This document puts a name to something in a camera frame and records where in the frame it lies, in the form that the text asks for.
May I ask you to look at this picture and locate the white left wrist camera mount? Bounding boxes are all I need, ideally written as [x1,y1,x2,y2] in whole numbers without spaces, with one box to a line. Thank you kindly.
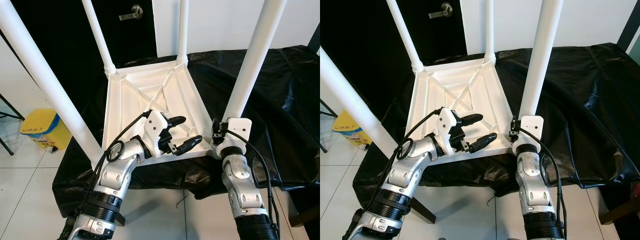
[436,107,461,157]
[143,110,168,160]

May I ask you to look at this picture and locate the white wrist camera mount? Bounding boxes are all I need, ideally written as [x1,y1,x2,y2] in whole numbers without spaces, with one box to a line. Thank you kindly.
[143,110,168,160]
[515,115,544,151]
[436,107,461,157]
[220,117,252,156]

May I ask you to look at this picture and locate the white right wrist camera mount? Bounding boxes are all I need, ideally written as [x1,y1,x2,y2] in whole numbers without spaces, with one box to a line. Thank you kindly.
[515,115,544,151]
[220,117,252,156]

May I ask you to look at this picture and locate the black plastic table cover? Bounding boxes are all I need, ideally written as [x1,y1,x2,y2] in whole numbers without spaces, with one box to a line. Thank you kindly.
[52,45,320,201]
[352,42,640,198]

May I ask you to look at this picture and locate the black door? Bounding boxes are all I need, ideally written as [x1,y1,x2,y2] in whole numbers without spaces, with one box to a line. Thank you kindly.
[10,0,158,121]
[320,0,468,116]

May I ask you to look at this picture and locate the silver door lever handle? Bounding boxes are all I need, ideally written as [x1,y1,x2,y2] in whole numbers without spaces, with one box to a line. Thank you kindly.
[119,4,144,22]
[428,2,454,20]

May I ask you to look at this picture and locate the thin black stand leg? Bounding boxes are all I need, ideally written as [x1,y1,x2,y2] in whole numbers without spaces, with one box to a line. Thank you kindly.
[320,97,337,118]
[0,92,25,156]

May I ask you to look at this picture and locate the white plastic table leg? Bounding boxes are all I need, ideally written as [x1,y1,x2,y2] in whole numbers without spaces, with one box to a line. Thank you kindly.
[517,0,565,121]
[386,0,425,72]
[176,0,189,66]
[81,0,117,75]
[320,47,401,156]
[222,0,288,126]
[0,0,103,168]
[482,0,497,63]

